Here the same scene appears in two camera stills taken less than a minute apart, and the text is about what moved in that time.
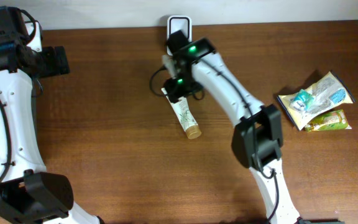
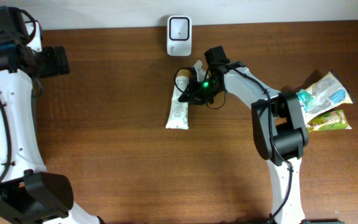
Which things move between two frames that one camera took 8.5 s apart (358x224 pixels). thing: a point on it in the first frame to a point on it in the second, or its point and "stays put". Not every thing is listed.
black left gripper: x=55 y=67 stays put
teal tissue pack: x=301 y=101 stays put
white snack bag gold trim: x=327 y=93 stays put
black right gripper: x=174 y=94 to x=194 y=98
